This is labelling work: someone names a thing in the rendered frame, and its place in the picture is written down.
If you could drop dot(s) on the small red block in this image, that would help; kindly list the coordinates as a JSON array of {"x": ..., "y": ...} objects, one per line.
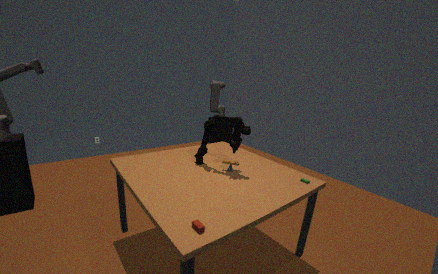
[{"x": 198, "y": 226}]

